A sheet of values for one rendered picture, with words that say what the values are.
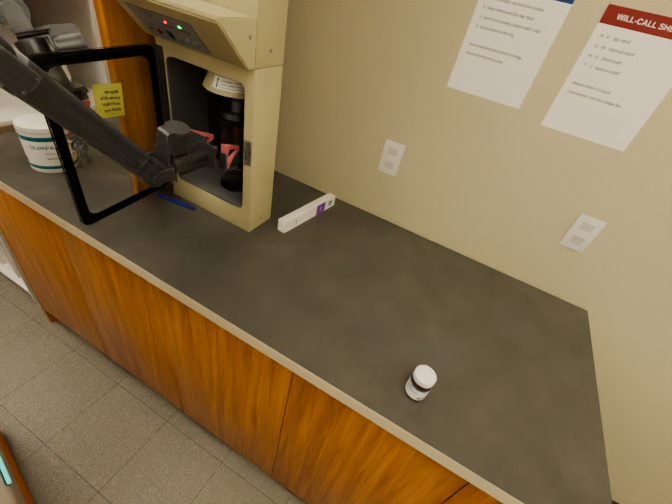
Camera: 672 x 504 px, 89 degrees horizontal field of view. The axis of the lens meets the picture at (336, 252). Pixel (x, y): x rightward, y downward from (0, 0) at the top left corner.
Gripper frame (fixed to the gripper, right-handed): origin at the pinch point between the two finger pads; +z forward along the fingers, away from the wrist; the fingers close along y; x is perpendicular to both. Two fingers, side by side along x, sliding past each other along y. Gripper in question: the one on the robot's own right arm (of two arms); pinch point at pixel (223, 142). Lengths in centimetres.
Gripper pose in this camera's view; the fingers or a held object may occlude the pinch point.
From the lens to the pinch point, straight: 109.5
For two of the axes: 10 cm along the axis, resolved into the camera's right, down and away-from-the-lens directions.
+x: -1.8, 7.5, 6.4
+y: -8.6, -4.3, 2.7
